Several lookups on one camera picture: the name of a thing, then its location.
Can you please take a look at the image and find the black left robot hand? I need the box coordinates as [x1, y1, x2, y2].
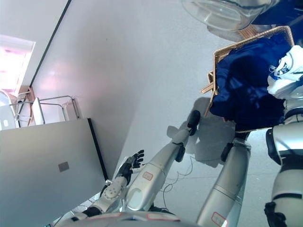
[115, 149, 145, 187]

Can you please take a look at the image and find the white garment with blue print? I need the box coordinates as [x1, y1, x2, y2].
[267, 45, 303, 100]

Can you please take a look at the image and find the brown wicker laundry basket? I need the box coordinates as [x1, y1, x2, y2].
[200, 25, 295, 133]

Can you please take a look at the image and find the round washing machine door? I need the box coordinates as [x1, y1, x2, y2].
[181, 0, 273, 33]

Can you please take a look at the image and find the grey front-load washing machine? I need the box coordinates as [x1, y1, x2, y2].
[252, 0, 303, 26]

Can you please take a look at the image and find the silver left robot leg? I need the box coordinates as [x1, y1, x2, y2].
[127, 110, 202, 213]

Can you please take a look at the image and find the grey robot torso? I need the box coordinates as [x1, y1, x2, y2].
[46, 210, 190, 227]

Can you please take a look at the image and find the chrome metal rack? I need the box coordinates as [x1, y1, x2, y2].
[9, 95, 80, 130]

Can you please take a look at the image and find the grey flat panel black edge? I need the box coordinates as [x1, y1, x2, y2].
[0, 117, 110, 227]

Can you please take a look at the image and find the white flat board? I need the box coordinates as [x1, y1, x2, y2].
[32, 97, 45, 125]

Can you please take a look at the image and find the wooden chair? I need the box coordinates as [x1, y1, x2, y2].
[16, 85, 36, 123]

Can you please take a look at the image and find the white rounded appliance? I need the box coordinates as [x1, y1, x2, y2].
[0, 91, 16, 131]

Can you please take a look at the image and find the dark blue garment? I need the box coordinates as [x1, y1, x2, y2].
[209, 37, 303, 131]

